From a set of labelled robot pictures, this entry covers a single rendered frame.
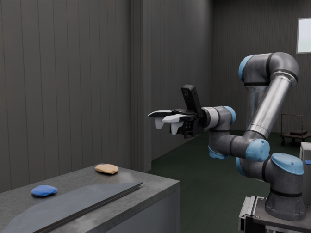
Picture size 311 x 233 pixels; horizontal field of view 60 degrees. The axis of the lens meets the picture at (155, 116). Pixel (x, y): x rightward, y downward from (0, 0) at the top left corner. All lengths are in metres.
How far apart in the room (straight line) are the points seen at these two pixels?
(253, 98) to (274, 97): 0.18
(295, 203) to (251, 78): 0.52
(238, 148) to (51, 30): 2.94
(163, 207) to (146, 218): 0.14
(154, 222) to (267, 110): 0.73
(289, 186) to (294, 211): 0.10
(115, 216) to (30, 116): 2.31
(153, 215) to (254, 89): 0.72
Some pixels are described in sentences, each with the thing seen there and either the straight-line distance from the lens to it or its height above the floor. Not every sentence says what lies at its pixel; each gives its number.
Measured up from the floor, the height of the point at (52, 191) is 1.07.
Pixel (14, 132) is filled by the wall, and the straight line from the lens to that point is 3.15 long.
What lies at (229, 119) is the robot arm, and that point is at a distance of 1.01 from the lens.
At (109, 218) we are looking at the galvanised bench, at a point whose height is 1.05.
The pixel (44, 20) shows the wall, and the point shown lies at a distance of 3.50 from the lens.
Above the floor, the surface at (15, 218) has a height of 1.06.
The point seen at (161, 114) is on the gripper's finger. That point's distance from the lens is 0.85.
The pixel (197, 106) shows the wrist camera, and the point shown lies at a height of 1.48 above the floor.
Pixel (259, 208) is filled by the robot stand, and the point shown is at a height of 1.04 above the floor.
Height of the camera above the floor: 1.54
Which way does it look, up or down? 6 degrees down
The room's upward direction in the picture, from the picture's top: straight up
